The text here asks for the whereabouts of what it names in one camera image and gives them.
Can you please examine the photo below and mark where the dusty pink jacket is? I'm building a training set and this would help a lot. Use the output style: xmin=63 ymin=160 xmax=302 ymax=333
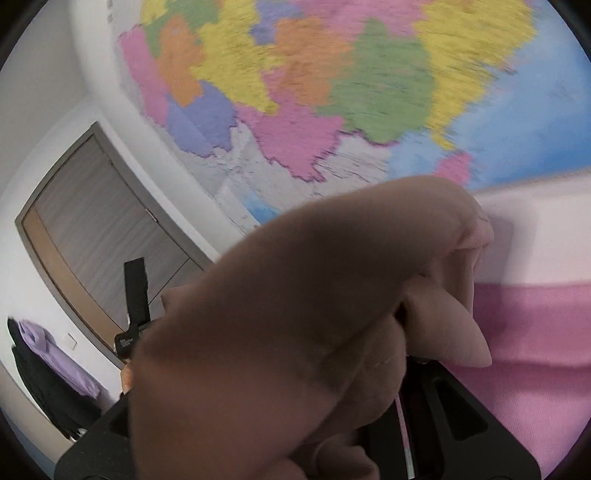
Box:
xmin=129 ymin=176 xmax=493 ymax=479

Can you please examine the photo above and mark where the pink bed sheet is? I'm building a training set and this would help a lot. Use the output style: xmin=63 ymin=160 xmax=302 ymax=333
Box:
xmin=451 ymin=283 xmax=590 ymax=476

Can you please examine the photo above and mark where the colourful wall map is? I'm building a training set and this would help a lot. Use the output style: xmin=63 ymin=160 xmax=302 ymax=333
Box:
xmin=108 ymin=1 xmax=590 ymax=232

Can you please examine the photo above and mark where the white light switch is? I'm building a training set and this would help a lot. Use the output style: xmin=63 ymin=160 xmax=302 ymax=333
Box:
xmin=63 ymin=333 xmax=77 ymax=351

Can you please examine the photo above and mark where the purple hanging garment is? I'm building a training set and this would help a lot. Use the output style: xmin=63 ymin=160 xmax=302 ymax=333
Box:
xmin=17 ymin=320 xmax=101 ymax=400

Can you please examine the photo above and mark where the grey wooden door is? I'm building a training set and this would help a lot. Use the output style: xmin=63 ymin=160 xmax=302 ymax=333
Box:
xmin=15 ymin=123 xmax=211 ymax=367

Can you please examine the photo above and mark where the black hanging garment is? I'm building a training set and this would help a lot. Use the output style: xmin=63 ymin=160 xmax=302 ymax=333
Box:
xmin=7 ymin=318 xmax=101 ymax=440

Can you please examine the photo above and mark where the person's right hand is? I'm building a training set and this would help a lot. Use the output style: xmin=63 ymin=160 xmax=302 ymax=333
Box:
xmin=120 ymin=363 xmax=133 ymax=395

